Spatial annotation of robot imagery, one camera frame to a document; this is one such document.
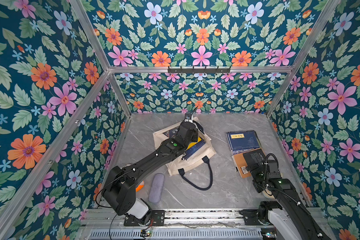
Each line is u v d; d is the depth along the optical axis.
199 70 0.93
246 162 0.90
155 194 0.78
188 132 0.60
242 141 0.99
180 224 0.72
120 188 0.42
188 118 0.69
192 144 0.97
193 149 0.96
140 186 0.80
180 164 0.91
